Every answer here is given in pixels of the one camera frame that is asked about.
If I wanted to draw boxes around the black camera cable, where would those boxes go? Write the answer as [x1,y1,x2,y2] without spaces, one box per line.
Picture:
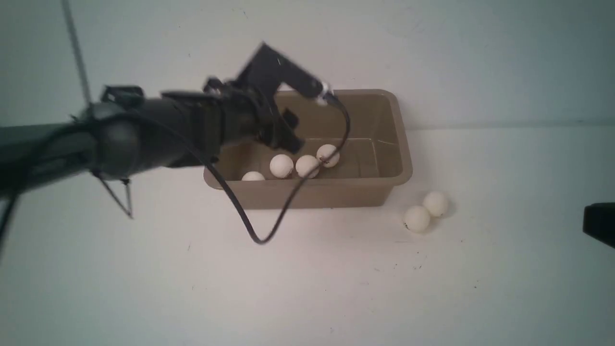
[0,94,351,260]

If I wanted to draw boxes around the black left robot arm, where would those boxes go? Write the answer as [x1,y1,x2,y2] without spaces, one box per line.
[0,80,305,197]

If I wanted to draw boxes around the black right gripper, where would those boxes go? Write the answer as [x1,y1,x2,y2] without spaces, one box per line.
[583,202,615,248]

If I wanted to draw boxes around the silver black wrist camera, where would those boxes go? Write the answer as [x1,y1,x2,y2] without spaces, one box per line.
[234,42,338,106]

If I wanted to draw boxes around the white table-tennis ball with logo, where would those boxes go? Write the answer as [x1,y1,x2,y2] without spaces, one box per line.
[241,171,266,181]

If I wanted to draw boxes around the black cable tie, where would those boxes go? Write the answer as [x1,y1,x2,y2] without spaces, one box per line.
[91,171,135,220]

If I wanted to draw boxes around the brown plastic bin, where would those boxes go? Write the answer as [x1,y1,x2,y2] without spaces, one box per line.
[215,88,413,210]

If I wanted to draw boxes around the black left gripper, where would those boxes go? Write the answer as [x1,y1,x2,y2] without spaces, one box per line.
[190,78,305,155]

